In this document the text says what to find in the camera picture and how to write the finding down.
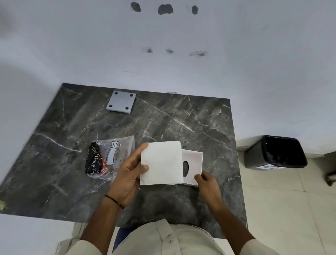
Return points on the person's right hand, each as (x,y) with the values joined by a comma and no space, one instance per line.
(210,190)

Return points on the person's left hand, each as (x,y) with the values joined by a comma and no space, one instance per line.
(125,181)

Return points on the person's left thumb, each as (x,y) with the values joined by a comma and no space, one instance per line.
(143,169)

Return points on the person's right thumb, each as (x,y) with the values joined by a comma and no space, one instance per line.
(199,178)

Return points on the white square napkin holder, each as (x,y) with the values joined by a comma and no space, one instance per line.
(193,163)

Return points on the white paper napkin stack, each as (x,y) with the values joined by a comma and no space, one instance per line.
(161,163)

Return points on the person's left forearm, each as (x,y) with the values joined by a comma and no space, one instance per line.
(101,223)

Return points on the person's right forearm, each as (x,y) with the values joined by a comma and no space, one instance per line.
(231,223)

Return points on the clear plastic bag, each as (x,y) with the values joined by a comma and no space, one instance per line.
(118,152)

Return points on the black thread wristband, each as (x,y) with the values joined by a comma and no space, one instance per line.
(114,201)

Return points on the black printed packet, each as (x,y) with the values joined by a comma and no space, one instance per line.
(95,157)

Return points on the beige shirt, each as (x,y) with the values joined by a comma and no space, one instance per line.
(168,240)

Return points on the blue chair seat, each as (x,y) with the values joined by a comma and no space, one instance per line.
(122,236)

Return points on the grey square plate with holes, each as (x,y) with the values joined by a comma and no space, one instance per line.
(121,101)

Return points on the white printed paper sheet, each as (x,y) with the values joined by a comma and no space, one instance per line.
(273,167)

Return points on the black waste bin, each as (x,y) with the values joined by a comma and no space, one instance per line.
(275,153)

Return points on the dark metal fixture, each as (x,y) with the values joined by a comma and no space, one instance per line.
(331,179)

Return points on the green leaf scrap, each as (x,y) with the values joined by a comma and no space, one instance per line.
(2,205)

